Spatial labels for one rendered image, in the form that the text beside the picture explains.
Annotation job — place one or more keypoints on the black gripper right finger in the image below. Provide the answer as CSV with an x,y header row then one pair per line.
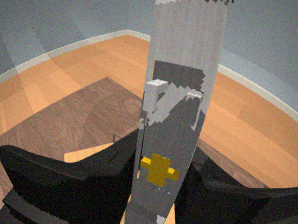
x,y
210,196

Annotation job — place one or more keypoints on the light wooden cutting board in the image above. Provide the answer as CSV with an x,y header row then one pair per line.
x,y
79,155

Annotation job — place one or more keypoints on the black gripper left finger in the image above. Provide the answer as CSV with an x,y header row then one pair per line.
x,y
97,188

